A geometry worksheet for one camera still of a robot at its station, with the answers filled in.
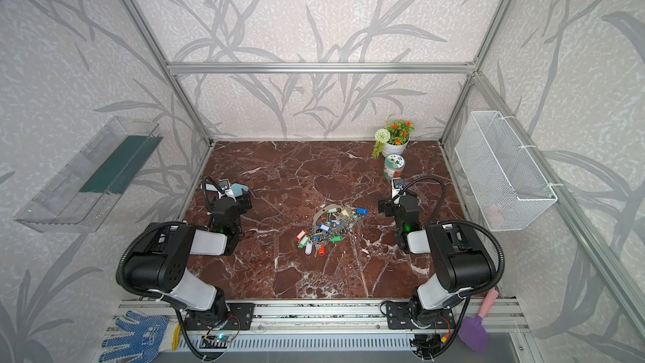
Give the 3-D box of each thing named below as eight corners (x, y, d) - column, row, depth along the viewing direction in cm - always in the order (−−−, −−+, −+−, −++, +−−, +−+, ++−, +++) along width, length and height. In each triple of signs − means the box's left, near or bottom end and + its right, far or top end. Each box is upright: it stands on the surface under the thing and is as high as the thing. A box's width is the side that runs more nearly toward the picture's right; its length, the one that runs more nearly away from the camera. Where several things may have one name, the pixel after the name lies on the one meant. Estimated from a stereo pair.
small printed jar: (384, 180, 108) (387, 168, 101) (382, 166, 113) (385, 154, 107) (403, 180, 108) (407, 168, 101) (400, 166, 113) (403, 154, 107)
